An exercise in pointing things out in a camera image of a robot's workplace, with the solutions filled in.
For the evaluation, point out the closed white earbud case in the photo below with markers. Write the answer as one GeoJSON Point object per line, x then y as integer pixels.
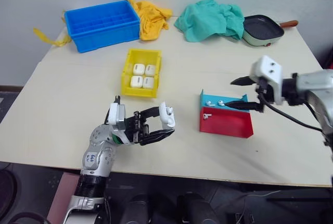
{"type": "Point", "coordinates": [150, 70]}
{"type": "Point", "coordinates": [148, 82]}
{"type": "Point", "coordinates": [139, 69]}
{"type": "Point", "coordinates": [136, 81]}

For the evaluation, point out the small yellow plastic bin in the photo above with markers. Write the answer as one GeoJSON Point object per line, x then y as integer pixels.
{"type": "Point", "coordinates": [127, 83]}

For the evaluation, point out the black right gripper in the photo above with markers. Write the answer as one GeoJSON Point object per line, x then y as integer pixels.
{"type": "Point", "coordinates": [266, 91]}

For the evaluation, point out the white earbud case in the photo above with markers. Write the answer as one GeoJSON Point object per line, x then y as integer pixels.
{"type": "Point", "coordinates": [164, 117]}
{"type": "Point", "coordinates": [136, 81]}
{"type": "Point", "coordinates": [139, 69]}
{"type": "Point", "coordinates": [148, 82]}
{"type": "Point", "coordinates": [150, 70]}

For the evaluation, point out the yellow cloth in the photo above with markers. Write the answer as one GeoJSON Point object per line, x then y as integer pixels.
{"type": "Point", "coordinates": [151, 23]}

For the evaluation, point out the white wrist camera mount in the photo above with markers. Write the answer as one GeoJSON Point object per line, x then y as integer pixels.
{"type": "Point", "coordinates": [117, 114]}
{"type": "Point", "coordinates": [270, 75]}

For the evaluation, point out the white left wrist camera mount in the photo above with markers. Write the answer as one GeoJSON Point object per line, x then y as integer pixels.
{"type": "Point", "coordinates": [117, 114]}

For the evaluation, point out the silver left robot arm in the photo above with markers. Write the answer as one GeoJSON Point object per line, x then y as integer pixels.
{"type": "Point", "coordinates": [97, 153]}

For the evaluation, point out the red open tray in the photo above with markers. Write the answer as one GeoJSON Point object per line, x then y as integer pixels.
{"type": "Point", "coordinates": [229, 123]}

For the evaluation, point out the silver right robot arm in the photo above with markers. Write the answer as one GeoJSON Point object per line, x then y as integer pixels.
{"type": "Point", "coordinates": [312, 88]}

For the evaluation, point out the teal green cloth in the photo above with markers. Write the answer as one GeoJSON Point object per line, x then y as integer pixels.
{"type": "Point", "coordinates": [205, 23]}

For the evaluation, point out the large blue plastic crate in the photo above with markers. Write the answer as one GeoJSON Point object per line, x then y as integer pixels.
{"type": "Point", "coordinates": [104, 35]}

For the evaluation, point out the white earbud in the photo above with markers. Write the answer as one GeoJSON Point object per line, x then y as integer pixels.
{"type": "Point", "coordinates": [208, 103]}
{"type": "Point", "coordinates": [221, 102]}
{"type": "Point", "coordinates": [206, 116]}

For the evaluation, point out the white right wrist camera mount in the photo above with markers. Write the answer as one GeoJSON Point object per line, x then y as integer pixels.
{"type": "Point", "coordinates": [270, 75]}

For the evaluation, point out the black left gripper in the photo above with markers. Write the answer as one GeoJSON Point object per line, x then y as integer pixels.
{"type": "Point", "coordinates": [136, 130]}

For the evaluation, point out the blue open tray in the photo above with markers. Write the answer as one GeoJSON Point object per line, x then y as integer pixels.
{"type": "Point", "coordinates": [231, 99]}

